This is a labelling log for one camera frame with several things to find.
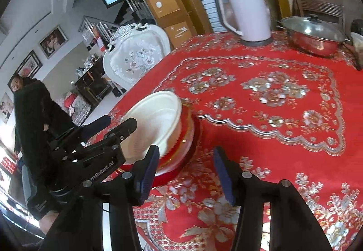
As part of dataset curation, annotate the cream plastic bowl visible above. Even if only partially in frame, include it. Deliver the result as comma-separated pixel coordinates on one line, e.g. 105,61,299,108
121,91,182,165

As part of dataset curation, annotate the framed portrait picture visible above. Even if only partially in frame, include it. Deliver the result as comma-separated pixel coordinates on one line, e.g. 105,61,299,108
38,26,68,59

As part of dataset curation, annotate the white electric kettle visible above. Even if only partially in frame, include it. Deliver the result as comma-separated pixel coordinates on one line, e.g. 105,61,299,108
215,0,272,47

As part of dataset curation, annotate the dark wrapped bundle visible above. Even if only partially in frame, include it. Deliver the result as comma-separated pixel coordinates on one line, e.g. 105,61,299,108
351,19,363,35

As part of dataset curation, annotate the dark wooden sideboard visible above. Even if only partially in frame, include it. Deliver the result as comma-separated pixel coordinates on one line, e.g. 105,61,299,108
74,58,112,108

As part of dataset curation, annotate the white ornate chair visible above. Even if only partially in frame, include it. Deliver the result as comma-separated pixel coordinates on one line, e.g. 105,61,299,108
103,23,171,91

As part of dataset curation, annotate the framed flower picture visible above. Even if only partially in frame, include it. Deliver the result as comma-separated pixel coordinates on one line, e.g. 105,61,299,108
14,50,42,78

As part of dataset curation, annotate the clear plastic food container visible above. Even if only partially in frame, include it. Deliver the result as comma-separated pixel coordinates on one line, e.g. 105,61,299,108
351,32,363,64

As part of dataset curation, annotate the red floral tablecloth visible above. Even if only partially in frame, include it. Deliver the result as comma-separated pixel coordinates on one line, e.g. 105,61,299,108
93,32,362,250

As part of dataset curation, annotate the wooden slatted chair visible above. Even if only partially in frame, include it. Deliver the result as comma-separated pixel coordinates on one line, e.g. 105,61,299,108
295,0,345,32

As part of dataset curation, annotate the steel pot with glass lid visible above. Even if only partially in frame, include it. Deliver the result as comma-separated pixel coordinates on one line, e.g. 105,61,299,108
278,14,349,58

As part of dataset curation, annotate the red gold-rimmed plate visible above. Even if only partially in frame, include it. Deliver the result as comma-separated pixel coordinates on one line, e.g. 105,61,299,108
156,104,196,177

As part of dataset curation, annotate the red scalloped glass plate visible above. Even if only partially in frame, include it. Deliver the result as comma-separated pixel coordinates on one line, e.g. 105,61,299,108
109,105,201,187

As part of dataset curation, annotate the person in black coat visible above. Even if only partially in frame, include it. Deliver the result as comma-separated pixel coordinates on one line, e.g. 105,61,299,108
10,75,76,184

